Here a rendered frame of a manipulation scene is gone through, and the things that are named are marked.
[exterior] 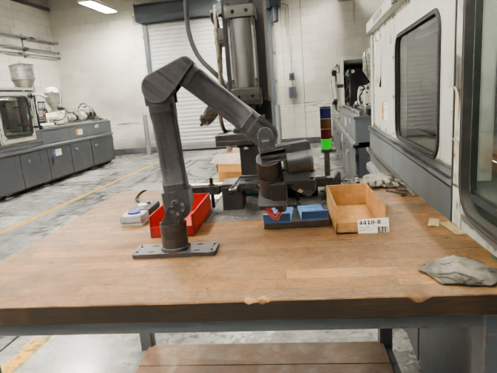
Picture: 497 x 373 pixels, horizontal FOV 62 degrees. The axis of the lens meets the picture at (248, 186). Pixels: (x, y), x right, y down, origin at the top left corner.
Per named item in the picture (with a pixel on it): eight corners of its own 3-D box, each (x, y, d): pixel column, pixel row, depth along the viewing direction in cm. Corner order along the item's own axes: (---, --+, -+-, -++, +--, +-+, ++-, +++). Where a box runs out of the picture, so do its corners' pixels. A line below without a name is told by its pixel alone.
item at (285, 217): (263, 225, 108) (262, 214, 108) (269, 209, 123) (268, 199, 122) (290, 224, 107) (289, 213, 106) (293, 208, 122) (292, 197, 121)
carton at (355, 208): (336, 237, 103) (335, 207, 101) (327, 210, 127) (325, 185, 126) (389, 235, 101) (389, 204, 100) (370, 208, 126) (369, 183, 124)
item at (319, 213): (302, 222, 108) (301, 211, 107) (296, 206, 123) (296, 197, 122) (329, 220, 107) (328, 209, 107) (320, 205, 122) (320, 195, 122)
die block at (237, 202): (222, 210, 133) (221, 187, 131) (227, 202, 143) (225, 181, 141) (285, 207, 131) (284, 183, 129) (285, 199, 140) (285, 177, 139)
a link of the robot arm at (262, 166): (285, 166, 101) (282, 143, 96) (289, 182, 97) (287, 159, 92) (257, 172, 101) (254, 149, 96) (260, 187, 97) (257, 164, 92)
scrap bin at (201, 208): (151, 237, 111) (148, 216, 110) (175, 212, 136) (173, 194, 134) (194, 236, 110) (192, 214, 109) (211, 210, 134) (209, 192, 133)
